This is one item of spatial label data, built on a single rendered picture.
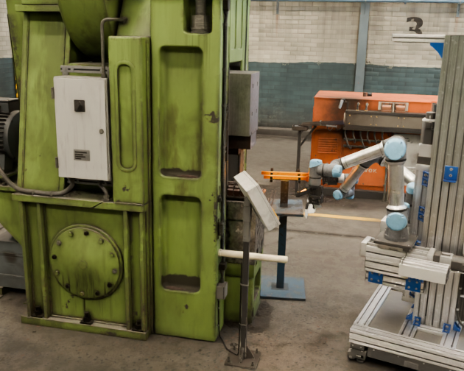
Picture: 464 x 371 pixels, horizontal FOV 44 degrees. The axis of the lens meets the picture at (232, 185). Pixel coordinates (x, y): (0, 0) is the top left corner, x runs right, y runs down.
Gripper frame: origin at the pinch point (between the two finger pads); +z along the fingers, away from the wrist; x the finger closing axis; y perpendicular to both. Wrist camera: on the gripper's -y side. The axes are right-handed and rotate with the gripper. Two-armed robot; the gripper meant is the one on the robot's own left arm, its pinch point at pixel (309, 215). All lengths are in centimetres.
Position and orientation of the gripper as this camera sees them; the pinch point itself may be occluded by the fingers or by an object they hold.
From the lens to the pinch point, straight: 356.1
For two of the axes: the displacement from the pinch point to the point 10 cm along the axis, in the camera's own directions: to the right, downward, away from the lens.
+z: -0.2, 9.7, 2.6
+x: 4.7, -2.2, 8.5
